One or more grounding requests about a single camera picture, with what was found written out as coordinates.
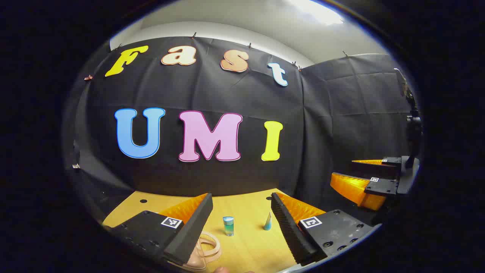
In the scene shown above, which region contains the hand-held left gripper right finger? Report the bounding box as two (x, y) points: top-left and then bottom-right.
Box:
(271, 192), (381, 266)

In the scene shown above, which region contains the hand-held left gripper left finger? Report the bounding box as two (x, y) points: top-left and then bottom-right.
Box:
(104, 193), (214, 268)

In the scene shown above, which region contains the pink suitcase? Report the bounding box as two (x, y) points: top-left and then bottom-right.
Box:
(171, 231), (222, 271)

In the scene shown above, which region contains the blue capped clear bottle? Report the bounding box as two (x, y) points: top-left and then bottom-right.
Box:
(222, 216), (235, 237)

